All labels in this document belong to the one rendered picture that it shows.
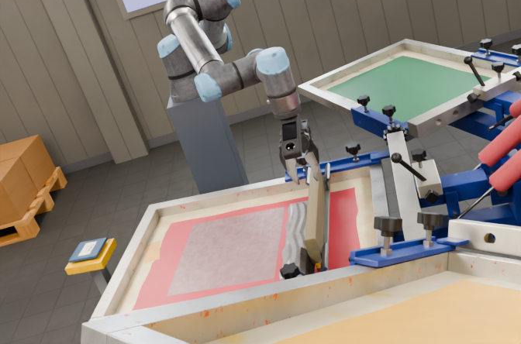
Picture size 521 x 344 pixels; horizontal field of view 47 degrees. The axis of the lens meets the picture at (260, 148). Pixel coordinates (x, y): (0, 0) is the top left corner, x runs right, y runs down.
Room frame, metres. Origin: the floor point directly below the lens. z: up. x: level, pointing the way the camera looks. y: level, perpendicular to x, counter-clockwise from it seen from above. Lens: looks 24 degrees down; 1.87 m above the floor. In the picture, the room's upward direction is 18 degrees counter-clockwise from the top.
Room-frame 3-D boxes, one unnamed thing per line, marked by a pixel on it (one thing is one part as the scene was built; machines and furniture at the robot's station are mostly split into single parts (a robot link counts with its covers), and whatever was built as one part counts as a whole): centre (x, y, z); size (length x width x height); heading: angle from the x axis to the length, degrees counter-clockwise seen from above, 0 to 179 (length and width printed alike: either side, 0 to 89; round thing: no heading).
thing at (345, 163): (1.65, -0.19, 0.97); 0.30 x 0.05 x 0.07; 76
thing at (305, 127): (1.41, -0.10, 1.27); 0.09 x 0.08 x 0.12; 166
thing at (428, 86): (2.05, -0.67, 1.05); 1.08 x 0.61 x 0.23; 16
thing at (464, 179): (1.30, -0.43, 1.02); 0.17 x 0.06 x 0.05; 76
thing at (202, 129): (2.20, 0.19, 0.60); 0.18 x 0.18 x 1.20; 86
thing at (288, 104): (1.41, -0.09, 1.35); 0.08 x 0.08 x 0.05
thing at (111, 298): (1.44, 0.11, 0.97); 0.79 x 0.58 x 0.04; 76
